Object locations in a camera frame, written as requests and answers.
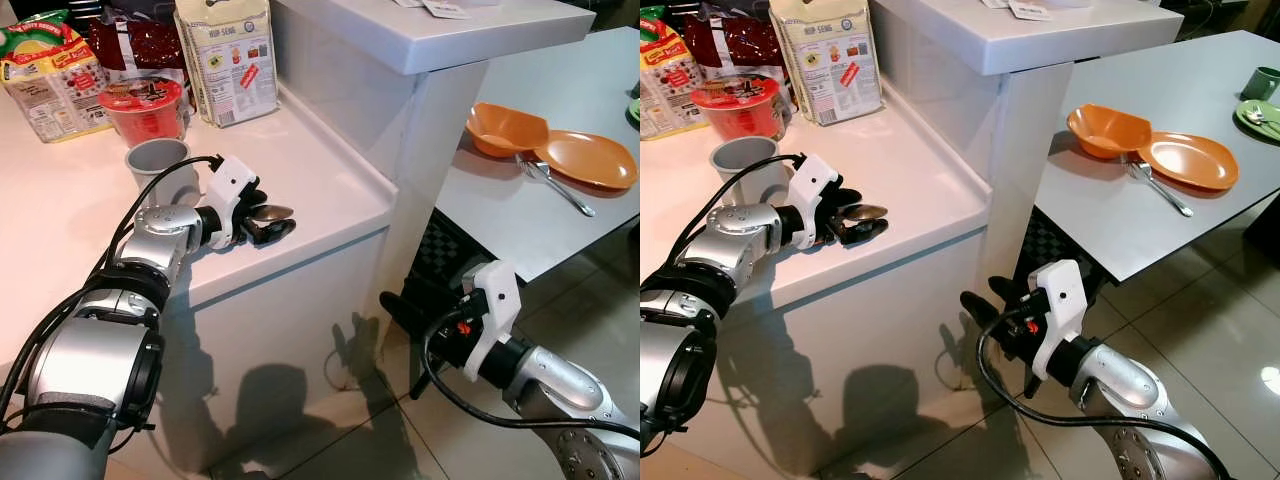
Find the silver fork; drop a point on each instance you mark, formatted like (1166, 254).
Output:
(1160, 190)
(560, 190)

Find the white kitchen counter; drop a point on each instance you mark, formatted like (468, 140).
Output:
(300, 300)
(900, 330)

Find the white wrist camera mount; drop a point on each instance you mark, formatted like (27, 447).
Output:
(232, 190)
(497, 300)
(1062, 300)
(812, 190)

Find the red instant noodle bowl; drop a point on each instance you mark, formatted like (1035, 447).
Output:
(738, 108)
(145, 112)

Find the green mug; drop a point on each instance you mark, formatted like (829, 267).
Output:
(1265, 83)

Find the dark red food bag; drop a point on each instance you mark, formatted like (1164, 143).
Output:
(140, 45)
(740, 40)

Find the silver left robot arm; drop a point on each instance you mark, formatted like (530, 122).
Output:
(90, 360)
(735, 240)

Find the orange bowl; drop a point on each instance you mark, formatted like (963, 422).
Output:
(1105, 130)
(505, 128)

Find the white raised counter ledge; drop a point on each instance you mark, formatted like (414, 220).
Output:
(480, 40)
(1050, 45)

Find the copper coloured spoon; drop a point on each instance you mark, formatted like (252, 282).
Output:
(868, 212)
(274, 212)

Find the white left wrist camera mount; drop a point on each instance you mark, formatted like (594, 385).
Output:
(232, 190)
(812, 190)

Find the orange plate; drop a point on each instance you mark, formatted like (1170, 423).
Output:
(590, 160)
(1190, 162)

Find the white paper tag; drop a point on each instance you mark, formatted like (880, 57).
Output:
(1030, 9)
(445, 9)

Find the Hup Seng cracker pack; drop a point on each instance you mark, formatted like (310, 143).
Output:
(228, 60)
(825, 60)

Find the grey dining table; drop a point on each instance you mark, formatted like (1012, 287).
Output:
(520, 240)
(1150, 240)

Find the black chair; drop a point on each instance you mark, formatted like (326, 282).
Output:
(1050, 250)
(440, 250)

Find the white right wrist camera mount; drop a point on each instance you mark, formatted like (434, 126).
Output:
(1062, 300)
(497, 300)

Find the colourful printed snack bag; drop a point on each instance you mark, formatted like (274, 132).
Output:
(662, 80)
(45, 80)

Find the silver spoon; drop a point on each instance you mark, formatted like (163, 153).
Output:
(1262, 117)

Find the grey plastic cup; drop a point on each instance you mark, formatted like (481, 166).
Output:
(745, 165)
(160, 168)

